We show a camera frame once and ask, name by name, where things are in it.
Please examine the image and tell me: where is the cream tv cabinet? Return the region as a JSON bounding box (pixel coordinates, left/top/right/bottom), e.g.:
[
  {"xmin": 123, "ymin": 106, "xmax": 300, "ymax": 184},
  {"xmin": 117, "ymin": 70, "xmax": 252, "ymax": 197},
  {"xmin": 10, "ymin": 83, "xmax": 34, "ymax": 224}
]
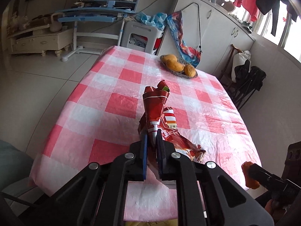
[{"xmin": 7, "ymin": 25, "xmax": 73, "ymax": 57}]

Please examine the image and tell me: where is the blue plastic bag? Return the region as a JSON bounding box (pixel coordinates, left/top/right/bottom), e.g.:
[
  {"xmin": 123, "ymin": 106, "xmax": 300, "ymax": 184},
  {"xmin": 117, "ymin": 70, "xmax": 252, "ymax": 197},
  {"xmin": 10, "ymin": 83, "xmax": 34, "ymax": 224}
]
[{"xmin": 135, "ymin": 12, "xmax": 167, "ymax": 31}]

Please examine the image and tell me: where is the white storage cabinet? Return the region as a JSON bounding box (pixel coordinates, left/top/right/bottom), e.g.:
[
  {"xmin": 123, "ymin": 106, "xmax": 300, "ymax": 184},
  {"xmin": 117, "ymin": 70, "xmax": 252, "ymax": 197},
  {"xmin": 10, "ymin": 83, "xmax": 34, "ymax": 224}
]
[{"xmin": 171, "ymin": 0, "xmax": 254, "ymax": 76}]

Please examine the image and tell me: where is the red snack wrapper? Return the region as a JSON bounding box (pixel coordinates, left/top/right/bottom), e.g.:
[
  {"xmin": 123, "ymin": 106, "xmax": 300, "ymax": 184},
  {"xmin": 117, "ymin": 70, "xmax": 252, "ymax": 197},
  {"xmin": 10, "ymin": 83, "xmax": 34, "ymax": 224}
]
[{"xmin": 138, "ymin": 80, "xmax": 206, "ymax": 164}]

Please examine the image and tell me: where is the pink kettlebell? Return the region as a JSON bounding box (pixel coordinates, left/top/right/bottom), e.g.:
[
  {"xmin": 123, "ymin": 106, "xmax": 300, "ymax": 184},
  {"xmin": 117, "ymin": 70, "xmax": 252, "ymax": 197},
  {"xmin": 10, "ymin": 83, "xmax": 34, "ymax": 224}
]
[{"xmin": 49, "ymin": 12, "xmax": 64, "ymax": 33}]

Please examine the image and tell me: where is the blue study desk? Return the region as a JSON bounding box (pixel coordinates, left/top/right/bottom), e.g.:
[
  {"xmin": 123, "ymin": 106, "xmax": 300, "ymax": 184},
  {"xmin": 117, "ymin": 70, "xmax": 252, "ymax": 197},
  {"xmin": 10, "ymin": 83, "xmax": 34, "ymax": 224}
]
[{"xmin": 58, "ymin": 0, "xmax": 140, "ymax": 62}]

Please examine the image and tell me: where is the wicker fruit basket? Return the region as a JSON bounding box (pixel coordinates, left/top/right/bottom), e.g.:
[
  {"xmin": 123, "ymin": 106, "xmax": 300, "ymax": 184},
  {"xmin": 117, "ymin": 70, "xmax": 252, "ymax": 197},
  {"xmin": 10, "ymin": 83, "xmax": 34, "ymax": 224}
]
[{"xmin": 160, "ymin": 54, "xmax": 198, "ymax": 79}]

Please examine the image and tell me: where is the white plastic stool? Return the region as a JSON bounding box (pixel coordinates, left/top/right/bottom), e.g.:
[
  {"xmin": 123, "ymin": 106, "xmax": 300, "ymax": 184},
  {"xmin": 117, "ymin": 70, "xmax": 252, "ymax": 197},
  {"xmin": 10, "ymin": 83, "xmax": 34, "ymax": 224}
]
[{"xmin": 120, "ymin": 21, "xmax": 164, "ymax": 55}]

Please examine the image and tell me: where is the black hanging garment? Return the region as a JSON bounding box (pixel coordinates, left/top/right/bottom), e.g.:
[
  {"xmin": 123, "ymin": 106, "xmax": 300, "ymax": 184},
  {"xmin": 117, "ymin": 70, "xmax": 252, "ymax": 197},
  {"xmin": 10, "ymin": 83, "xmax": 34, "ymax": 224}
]
[{"xmin": 256, "ymin": 0, "xmax": 298, "ymax": 36}]

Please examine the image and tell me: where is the dark wooden chair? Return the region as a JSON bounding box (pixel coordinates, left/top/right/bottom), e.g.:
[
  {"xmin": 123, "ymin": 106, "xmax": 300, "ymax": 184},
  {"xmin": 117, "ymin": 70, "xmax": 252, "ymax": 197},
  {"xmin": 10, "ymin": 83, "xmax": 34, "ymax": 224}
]
[{"xmin": 218, "ymin": 45, "xmax": 266, "ymax": 110}]

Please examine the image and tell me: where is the yellow mango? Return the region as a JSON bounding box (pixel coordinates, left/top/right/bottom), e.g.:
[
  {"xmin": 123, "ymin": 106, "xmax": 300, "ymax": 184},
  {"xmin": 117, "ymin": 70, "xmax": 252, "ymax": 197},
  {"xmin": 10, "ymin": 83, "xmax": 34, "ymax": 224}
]
[
  {"xmin": 184, "ymin": 64, "xmax": 196, "ymax": 78},
  {"xmin": 160, "ymin": 54, "xmax": 178, "ymax": 63},
  {"xmin": 165, "ymin": 61, "xmax": 184, "ymax": 73}
]

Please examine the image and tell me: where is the orange peel piece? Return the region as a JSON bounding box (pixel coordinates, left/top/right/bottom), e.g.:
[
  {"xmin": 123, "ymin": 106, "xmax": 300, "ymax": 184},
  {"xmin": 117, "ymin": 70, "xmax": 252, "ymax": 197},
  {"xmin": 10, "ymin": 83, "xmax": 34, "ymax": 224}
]
[{"xmin": 241, "ymin": 161, "xmax": 260, "ymax": 190}]

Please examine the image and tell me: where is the pale green sofa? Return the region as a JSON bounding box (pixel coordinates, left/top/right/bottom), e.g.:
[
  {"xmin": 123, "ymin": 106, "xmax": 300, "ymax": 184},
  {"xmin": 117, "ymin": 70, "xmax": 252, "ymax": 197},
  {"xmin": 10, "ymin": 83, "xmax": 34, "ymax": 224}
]
[{"xmin": 0, "ymin": 140, "xmax": 34, "ymax": 191}]

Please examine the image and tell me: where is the red white checkered tablecloth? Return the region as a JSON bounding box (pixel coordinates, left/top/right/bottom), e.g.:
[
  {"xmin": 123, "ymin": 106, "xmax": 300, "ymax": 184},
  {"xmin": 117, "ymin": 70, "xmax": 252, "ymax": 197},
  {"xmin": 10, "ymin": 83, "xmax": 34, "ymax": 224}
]
[{"xmin": 28, "ymin": 45, "xmax": 262, "ymax": 221}]

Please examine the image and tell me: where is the person's right hand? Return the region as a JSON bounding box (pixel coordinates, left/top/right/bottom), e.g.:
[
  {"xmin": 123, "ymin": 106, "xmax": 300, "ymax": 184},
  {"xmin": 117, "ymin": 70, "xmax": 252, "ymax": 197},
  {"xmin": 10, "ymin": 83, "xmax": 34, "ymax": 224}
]
[{"xmin": 265, "ymin": 199, "xmax": 286, "ymax": 223}]

